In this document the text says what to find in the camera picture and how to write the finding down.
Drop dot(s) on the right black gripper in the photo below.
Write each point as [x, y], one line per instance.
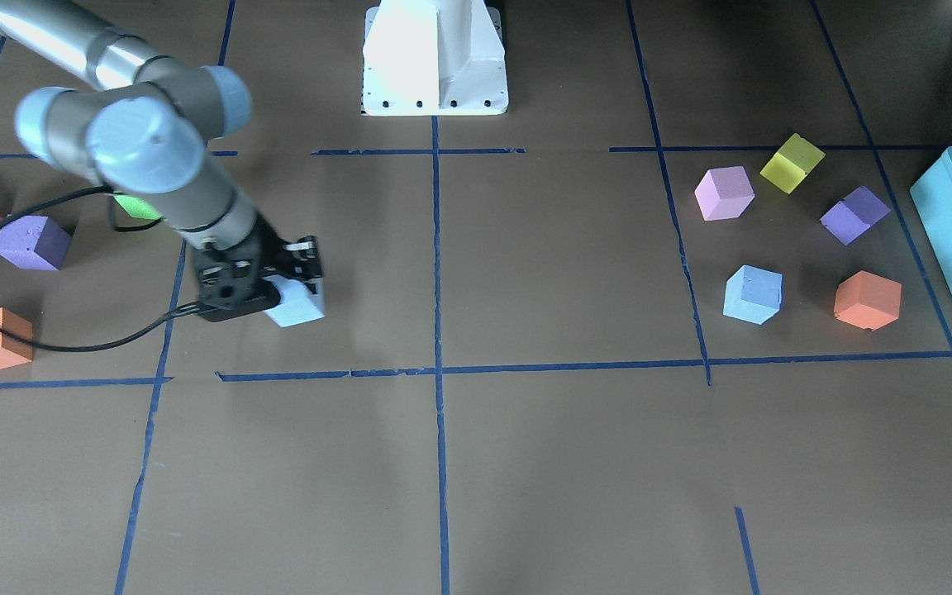
[266, 248]

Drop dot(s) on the light blue block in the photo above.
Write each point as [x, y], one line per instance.
[753, 294]
[298, 303]

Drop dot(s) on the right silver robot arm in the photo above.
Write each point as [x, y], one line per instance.
[143, 129]

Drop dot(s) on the green foam block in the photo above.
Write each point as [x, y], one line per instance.
[136, 208]

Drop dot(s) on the purple foam block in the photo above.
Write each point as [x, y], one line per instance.
[855, 214]
[35, 243]

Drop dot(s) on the pink foam block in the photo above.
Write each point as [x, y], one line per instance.
[724, 193]

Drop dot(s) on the yellow foam block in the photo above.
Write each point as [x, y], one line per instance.
[792, 163]

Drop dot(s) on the white pedestal column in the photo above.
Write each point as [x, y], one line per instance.
[434, 59]

